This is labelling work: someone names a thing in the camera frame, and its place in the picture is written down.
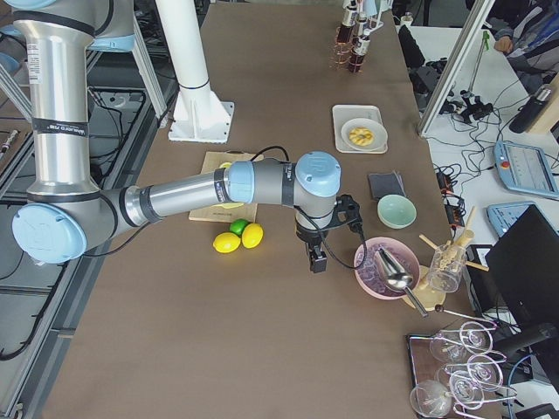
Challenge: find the metal ice scoop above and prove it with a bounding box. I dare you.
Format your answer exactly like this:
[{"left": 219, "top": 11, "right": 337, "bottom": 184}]
[{"left": 376, "top": 246, "right": 428, "bottom": 318}]

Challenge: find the white wire cup stand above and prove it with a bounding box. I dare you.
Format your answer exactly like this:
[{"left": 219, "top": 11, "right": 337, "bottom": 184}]
[{"left": 342, "top": 0, "right": 389, "bottom": 32}]

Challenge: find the wooden cutting board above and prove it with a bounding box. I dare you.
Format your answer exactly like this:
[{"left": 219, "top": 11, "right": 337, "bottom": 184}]
[{"left": 189, "top": 151, "right": 258, "bottom": 223}]

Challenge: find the wine glass rack tray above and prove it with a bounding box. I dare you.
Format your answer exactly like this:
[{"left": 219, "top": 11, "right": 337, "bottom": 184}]
[{"left": 406, "top": 316, "right": 517, "bottom": 418}]

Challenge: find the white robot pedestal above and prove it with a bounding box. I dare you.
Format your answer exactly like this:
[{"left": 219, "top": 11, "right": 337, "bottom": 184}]
[{"left": 156, "top": 0, "right": 234, "bottom": 144}]

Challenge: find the yellow lemon back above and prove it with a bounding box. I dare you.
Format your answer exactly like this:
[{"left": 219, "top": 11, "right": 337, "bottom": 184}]
[{"left": 241, "top": 223, "right": 264, "bottom": 249}]

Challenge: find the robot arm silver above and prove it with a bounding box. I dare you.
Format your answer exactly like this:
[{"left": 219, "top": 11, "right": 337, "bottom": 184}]
[{"left": 11, "top": 1, "right": 341, "bottom": 272}]

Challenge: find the yellow lemon front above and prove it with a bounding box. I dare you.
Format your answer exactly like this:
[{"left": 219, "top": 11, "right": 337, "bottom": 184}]
[{"left": 212, "top": 231, "right": 241, "bottom": 254}]

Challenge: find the yellow lemon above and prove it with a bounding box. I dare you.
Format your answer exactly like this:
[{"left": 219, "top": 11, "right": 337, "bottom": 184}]
[
  {"left": 212, "top": 231, "right": 241, "bottom": 254},
  {"left": 241, "top": 223, "right": 264, "bottom": 249}
]

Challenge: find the white plate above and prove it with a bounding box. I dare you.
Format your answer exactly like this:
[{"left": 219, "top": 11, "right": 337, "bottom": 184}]
[{"left": 341, "top": 118, "right": 388, "bottom": 152}]

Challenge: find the teach pendant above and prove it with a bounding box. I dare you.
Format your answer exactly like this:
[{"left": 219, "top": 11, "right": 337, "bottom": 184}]
[{"left": 493, "top": 141, "right": 558, "bottom": 200}]

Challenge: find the tea bottle white cap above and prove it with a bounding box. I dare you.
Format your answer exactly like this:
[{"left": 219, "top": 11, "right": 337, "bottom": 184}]
[{"left": 337, "top": 3, "right": 356, "bottom": 44}]

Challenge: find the mint green bowl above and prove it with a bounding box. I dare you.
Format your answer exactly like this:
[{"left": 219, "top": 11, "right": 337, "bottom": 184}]
[{"left": 377, "top": 195, "right": 417, "bottom": 230}]

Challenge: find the glass jar on wooden stand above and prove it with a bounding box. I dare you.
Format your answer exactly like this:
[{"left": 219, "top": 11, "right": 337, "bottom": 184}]
[{"left": 413, "top": 207, "right": 489, "bottom": 312}]

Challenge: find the black water bottle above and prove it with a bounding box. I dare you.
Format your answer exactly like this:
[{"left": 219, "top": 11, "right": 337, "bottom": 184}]
[{"left": 509, "top": 84, "right": 553, "bottom": 134}]

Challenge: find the copper wire bottle rack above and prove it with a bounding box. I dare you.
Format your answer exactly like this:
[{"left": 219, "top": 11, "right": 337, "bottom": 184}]
[{"left": 331, "top": 24, "right": 363, "bottom": 73}]

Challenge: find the grey folded cloth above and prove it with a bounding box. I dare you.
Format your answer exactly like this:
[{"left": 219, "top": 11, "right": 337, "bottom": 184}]
[{"left": 368, "top": 171, "right": 406, "bottom": 200}]

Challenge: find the tea bottle in rack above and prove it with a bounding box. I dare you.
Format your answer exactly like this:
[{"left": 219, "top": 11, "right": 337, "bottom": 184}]
[{"left": 348, "top": 27, "right": 370, "bottom": 73}]

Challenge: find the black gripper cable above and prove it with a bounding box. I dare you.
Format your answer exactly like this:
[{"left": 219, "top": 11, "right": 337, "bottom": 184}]
[{"left": 252, "top": 146, "right": 366, "bottom": 270}]

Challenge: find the braided ring pastry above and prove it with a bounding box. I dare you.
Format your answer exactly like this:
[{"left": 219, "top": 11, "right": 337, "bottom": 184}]
[{"left": 349, "top": 127, "right": 375, "bottom": 148}]

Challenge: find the black monitor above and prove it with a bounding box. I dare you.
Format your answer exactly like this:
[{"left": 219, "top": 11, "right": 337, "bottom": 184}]
[{"left": 487, "top": 206, "right": 558, "bottom": 326}]

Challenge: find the white serving tray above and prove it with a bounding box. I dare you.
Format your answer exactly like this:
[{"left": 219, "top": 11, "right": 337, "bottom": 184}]
[{"left": 332, "top": 105, "right": 388, "bottom": 155}]

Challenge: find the pink bowl with ice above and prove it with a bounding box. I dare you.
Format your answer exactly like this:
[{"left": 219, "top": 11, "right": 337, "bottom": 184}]
[{"left": 354, "top": 237, "right": 420, "bottom": 300}]

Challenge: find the green lime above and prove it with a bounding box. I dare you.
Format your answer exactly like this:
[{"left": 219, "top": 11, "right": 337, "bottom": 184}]
[{"left": 229, "top": 218, "right": 250, "bottom": 236}]

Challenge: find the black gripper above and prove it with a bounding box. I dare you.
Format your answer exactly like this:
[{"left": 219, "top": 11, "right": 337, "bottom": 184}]
[{"left": 295, "top": 208, "right": 339, "bottom": 273}]

